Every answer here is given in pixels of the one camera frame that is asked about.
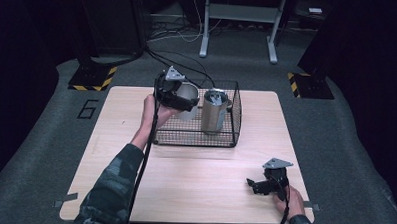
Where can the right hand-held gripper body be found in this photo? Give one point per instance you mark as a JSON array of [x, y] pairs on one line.
[[277, 180]]

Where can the grey tape strip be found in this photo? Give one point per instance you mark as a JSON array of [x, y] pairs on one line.
[[65, 199], [312, 206]]

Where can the grey mug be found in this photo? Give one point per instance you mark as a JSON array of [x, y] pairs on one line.
[[188, 91]]

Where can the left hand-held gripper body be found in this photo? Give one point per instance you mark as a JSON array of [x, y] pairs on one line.
[[165, 87]]

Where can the black base with striped edge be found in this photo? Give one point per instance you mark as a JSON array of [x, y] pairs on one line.
[[312, 87], [91, 78]]

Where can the person's right hand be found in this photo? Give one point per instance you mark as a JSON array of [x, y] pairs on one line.
[[295, 203]]

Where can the black cabinet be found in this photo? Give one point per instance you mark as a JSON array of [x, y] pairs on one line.
[[113, 22]]

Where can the small white box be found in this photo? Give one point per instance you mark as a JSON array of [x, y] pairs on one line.
[[315, 10]]

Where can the white metal stand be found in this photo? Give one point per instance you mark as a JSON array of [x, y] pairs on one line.
[[205, 32]]

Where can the stainless steel tumbler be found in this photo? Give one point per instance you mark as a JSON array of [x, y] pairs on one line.
[[213, 114]]

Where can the person's left hand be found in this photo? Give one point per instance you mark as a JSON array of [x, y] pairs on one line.
[[149, 117]]

